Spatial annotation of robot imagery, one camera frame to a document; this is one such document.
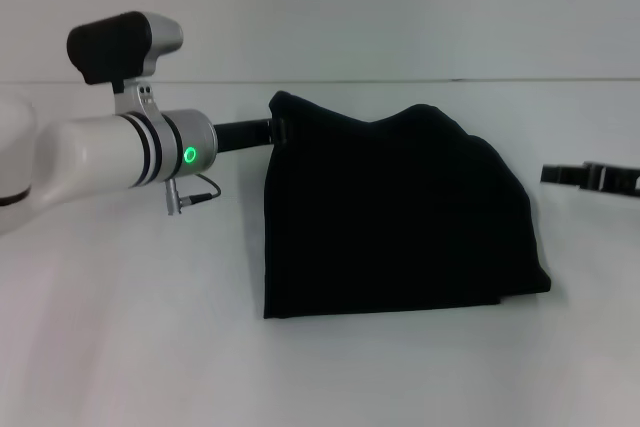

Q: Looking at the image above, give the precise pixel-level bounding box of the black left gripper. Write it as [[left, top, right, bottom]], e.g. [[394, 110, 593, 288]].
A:
[[212, 116, 295, 154]]

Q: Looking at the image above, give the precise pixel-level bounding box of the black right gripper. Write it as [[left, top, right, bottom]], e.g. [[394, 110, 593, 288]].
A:
[[540, 160, 640, 199]]

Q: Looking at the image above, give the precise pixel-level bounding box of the black shirt with pink print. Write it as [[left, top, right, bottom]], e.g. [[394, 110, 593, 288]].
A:
[[262, 90, 553, 321]]

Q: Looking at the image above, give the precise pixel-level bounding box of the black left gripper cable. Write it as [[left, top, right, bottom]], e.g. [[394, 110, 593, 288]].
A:
[[163, 173, 223, 217]]

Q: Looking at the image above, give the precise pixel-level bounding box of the silver vented wrist camera box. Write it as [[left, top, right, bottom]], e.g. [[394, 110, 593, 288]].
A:
[[65, 10, 185, 114]]

